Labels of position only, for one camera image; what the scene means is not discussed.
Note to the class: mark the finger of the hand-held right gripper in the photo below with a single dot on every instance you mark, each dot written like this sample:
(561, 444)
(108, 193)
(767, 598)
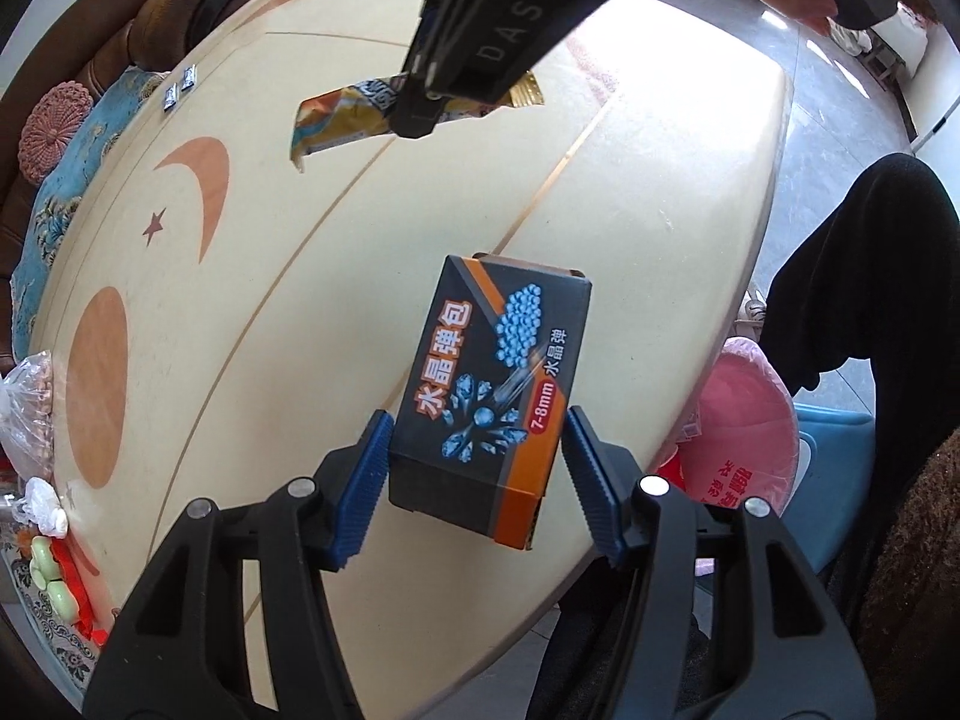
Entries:
(424, 105)

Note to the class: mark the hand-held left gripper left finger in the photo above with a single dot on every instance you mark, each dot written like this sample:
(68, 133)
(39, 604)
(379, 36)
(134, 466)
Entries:
(360, 480)

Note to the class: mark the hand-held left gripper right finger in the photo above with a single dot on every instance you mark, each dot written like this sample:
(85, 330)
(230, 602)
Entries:
(592, 480)

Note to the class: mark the yellow snack wrapper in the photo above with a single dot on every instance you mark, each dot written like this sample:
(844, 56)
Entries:
(337, 124)

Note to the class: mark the black and orange cardboard box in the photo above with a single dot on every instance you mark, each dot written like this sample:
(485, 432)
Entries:
(487, 390)

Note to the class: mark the trash bin with pink bag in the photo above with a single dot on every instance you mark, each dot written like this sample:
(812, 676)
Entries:
(742, 420)

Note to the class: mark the small silver candy wrapper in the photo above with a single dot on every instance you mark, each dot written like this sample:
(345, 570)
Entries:
(170, 98)
(188, 78)

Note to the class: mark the blue plastic stool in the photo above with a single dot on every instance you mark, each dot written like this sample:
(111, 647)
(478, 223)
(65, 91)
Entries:
(832, 495)

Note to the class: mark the red plastic item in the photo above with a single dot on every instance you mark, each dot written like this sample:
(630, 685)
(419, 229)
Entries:
(86, 607)

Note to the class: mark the green and white toy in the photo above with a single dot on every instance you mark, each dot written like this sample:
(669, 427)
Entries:
(52, 577)

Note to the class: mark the crumpled white plastic bag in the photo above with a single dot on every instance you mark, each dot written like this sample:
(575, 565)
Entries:
(37, 506)

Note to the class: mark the clear bag of nuts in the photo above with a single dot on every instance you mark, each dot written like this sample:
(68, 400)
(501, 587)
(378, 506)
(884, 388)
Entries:
(30, 412)

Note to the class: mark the brown fuzzy garment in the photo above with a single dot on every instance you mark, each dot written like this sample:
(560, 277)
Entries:
(922, 555)

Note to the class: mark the patterned mat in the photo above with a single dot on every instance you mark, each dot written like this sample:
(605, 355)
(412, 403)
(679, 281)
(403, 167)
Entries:
(45, 649)

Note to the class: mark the pink crochet round cushion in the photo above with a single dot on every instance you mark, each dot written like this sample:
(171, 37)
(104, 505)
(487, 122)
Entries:
(56, 131)

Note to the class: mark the blue patterned cushion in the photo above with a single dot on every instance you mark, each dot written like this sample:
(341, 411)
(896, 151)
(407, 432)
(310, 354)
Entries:
(52, 240)

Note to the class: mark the white furniture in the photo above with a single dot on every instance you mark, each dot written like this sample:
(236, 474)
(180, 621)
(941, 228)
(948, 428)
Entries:
(930, 90)

